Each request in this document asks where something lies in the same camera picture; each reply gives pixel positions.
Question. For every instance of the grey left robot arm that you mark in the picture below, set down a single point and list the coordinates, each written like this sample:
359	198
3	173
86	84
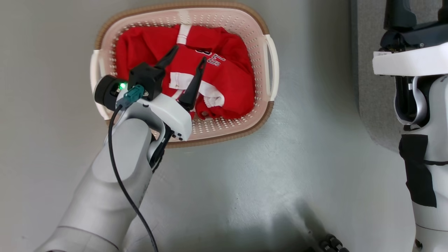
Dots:
115	168

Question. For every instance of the red printed jersey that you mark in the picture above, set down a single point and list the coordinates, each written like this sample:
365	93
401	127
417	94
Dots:
231	70

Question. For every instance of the grey fabric sofa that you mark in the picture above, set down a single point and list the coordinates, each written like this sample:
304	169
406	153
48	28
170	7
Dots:
371	98

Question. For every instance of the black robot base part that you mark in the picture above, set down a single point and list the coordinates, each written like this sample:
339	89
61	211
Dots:
332	243

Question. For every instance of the cream perforated laundry basket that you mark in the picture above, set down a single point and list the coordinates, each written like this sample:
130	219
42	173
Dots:
245	24

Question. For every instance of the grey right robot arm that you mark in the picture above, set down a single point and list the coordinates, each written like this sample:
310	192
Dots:
437	115

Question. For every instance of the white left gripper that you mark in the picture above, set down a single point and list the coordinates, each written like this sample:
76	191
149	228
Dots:
175	115

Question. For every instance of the red garment white striped trim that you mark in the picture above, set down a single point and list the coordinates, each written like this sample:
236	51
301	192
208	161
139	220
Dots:
210	96

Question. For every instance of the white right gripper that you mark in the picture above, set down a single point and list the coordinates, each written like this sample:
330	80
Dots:
409	63

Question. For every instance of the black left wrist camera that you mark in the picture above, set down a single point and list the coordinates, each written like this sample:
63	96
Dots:
145	78

